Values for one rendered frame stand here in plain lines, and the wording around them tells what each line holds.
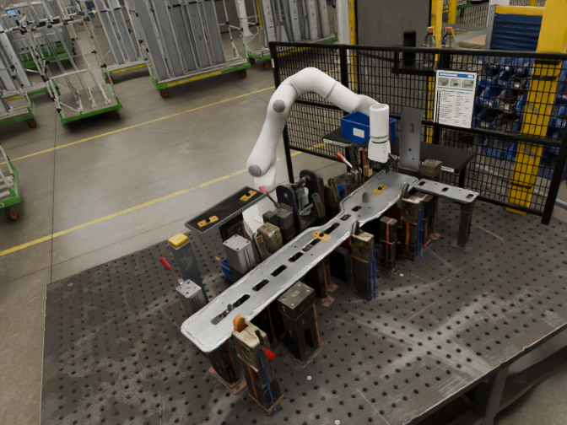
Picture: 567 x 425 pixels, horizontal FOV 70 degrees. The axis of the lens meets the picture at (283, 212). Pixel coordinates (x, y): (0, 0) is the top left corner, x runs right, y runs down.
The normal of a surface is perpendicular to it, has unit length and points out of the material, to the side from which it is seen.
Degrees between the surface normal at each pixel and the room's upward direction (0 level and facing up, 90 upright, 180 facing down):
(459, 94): 90
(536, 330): 0
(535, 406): 0
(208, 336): 0
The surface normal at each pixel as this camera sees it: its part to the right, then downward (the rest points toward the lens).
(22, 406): -0.14, -0.83
